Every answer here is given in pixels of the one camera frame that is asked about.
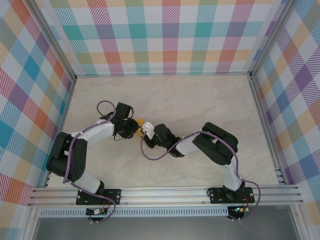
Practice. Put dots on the orange-yellow paper sheet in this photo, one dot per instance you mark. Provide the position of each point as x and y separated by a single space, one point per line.
140 122

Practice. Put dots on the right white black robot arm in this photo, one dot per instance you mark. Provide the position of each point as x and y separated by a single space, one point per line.
231 172

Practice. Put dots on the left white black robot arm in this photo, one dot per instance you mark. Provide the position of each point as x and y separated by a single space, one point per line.
86 182

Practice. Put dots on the long aluminium mounting rail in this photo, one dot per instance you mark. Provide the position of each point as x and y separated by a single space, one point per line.
162 195

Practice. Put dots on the aluminium frame cross rail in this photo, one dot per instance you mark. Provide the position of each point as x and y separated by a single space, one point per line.
162 74

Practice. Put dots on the aluminium frame side rail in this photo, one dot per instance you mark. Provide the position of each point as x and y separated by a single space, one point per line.
60 132
267 130

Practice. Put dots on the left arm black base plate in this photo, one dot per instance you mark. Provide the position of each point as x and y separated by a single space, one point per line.
113 196

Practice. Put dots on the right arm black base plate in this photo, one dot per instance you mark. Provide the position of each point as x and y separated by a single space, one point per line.
217 195

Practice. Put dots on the aluminium frame post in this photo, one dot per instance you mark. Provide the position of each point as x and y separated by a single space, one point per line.
53 40
271 38

